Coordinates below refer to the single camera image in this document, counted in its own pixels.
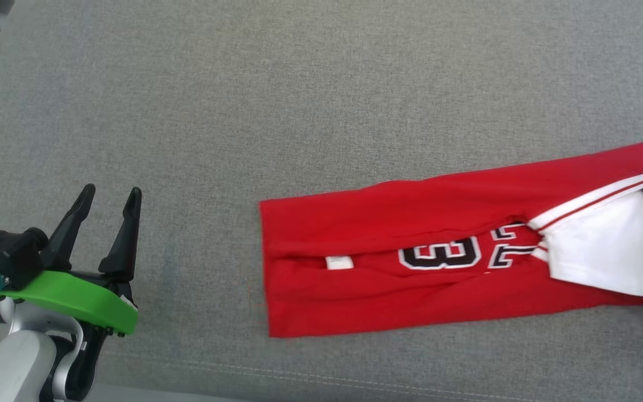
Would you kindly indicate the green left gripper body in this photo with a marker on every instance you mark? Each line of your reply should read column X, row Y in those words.
column 76, row 296

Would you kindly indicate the red and white jersey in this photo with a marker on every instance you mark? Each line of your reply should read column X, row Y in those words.
column 411, row 301

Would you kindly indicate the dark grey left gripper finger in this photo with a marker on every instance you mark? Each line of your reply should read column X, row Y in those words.
column 67, row 237
column 125, row 245

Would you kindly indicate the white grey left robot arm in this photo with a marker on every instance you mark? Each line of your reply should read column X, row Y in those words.
column 14, row 363

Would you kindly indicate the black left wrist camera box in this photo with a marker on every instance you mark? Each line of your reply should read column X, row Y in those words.
column 6, row 257

